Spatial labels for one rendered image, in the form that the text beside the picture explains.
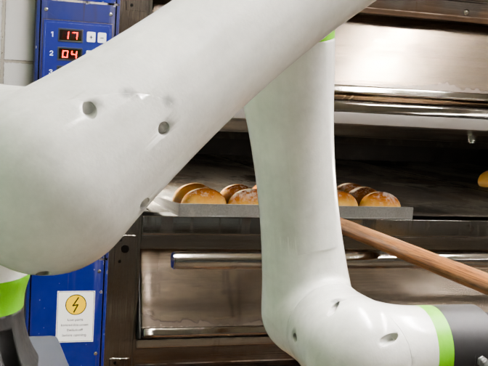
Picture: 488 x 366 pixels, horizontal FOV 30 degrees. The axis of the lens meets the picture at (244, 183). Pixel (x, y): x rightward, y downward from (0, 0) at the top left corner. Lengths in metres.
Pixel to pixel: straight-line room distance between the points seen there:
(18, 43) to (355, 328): 1.11
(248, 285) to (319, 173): 1.03
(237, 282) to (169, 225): 0.20
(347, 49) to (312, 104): 1.06
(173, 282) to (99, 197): 1.35
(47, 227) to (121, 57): 0.13
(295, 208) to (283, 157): 0.06
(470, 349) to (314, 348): 0.16
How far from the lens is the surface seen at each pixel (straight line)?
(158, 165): 0.63
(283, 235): 0.99
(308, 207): 0.98
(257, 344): 2.02
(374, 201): 2.07
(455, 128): 1.96
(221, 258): 1.55
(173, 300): 1.94
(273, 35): 0.70
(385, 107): 1.89
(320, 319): 0.93
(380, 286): 2.11
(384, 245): 1.61
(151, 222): 1.89
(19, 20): 1.83
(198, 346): 1.98
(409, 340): 0.93
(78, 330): 1.89
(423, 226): 2.12
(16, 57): 1.83
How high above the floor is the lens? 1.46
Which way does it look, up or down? 6 degrees down
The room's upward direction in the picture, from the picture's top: 4 degrees clockwise
